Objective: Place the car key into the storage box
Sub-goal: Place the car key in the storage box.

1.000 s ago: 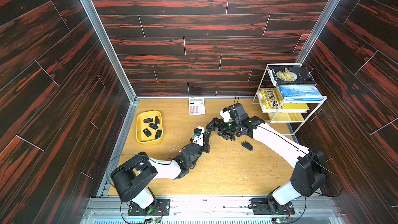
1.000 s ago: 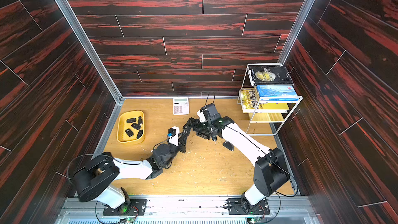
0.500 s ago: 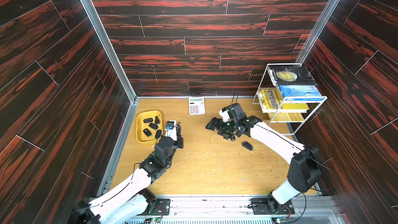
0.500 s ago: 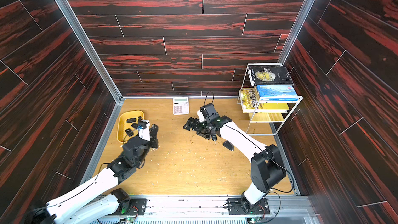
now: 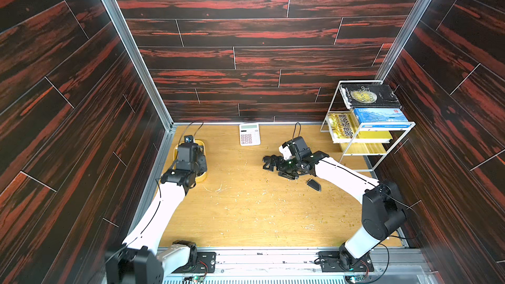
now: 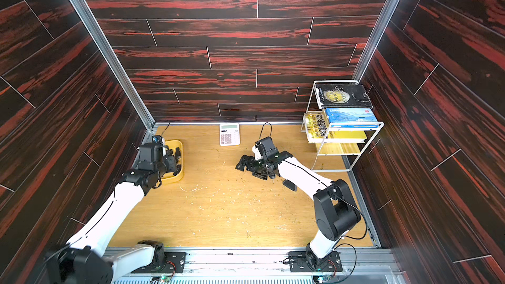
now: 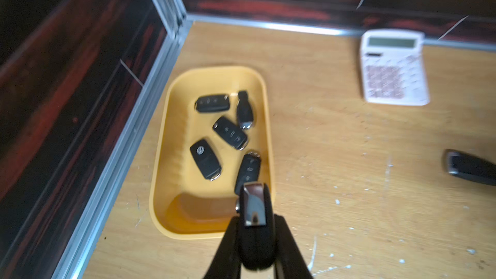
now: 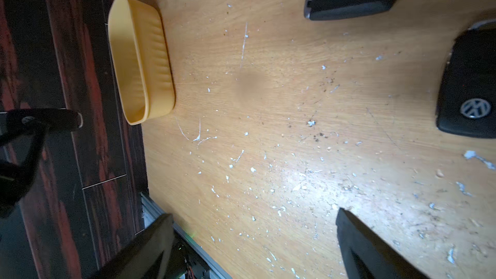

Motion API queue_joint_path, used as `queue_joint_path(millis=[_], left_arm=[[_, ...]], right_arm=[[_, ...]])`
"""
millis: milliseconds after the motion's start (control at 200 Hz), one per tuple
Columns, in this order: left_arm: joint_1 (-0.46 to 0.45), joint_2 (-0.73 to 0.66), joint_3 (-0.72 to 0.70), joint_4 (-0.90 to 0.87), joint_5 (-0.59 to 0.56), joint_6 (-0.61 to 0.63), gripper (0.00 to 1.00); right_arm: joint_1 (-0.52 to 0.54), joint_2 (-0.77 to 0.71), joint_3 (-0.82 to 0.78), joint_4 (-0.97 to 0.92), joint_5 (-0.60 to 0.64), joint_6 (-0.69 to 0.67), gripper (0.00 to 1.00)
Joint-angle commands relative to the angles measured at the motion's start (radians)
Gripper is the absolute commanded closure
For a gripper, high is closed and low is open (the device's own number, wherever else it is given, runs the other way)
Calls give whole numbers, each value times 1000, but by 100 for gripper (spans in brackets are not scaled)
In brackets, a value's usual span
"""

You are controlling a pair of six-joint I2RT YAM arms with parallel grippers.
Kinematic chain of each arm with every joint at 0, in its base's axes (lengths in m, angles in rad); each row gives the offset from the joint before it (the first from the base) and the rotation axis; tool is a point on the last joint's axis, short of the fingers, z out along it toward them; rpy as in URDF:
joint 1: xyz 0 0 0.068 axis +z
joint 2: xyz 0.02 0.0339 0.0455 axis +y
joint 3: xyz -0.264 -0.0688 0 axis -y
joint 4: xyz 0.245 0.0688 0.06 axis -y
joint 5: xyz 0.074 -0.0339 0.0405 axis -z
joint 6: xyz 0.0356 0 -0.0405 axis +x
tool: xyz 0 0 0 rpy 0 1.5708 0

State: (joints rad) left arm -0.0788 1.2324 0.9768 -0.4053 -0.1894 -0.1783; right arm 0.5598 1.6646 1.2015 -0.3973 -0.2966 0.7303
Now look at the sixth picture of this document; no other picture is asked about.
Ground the black car key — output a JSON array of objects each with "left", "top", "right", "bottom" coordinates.
[{"left": 283, "top": 180, "right": 297, "bottom": 192}]

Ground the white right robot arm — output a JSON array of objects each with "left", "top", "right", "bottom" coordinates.
[{"left": 235, "top": 137, "right": 362, "bottom": 269}]

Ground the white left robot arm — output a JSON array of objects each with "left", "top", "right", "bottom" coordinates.
[{"left": 44, "top": 135, "right": 182, "bottom": 283}]

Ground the yellow plastic storage box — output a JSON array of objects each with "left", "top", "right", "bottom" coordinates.
[{"left": 161, "top": 139, "right": 184, "bottom": 184}]

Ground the white calculator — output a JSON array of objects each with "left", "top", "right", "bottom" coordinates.
[{"left": 219, "top": 123, "right": 240, "bottom": 147}]

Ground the yellow book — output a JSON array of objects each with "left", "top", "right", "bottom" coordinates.
[{"left": 303, "top": 113, "right": 367, "bottom": 143}]

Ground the blue book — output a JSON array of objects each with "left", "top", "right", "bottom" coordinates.
[{"left": 323, "top": 108, "right": 380, "bottom": 131}]

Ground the white metal shelf rack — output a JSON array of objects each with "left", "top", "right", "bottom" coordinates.
[{"left": 301, "top": 80, "right": 385, "bottom": 172}]

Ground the black book gold emblem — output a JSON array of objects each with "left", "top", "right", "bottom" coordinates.
[{"left": 314, "top": 83, "right": 373, "bottom": 109}]

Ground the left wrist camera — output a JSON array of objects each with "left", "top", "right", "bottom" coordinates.
[{"left": 151, "top": 135, "right": 165, "bottom": 145}]

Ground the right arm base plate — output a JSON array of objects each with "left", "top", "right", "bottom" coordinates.
[{"left": 282, "top": 251, "right": 343, "bottom": 273}]

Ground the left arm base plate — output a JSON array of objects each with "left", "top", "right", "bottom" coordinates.
[{"left": 132, "top": 251, "right": 187, "bottom": 275}]

